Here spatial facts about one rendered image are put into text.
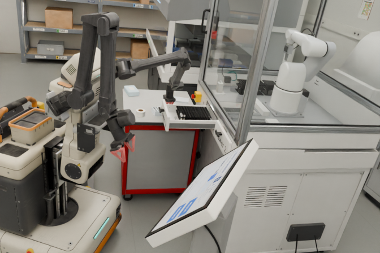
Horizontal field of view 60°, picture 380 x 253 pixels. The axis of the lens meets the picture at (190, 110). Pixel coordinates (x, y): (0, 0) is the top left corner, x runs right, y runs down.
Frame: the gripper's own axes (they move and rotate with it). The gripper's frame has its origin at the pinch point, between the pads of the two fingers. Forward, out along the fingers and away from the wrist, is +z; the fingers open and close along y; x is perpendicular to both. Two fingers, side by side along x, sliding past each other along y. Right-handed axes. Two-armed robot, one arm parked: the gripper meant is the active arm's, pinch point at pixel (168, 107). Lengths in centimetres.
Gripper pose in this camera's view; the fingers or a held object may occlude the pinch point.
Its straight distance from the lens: 250.0
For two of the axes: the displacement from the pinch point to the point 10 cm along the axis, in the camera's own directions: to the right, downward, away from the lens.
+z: -1.1, 8.9, 4.5
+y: -4.7, -4.4, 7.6
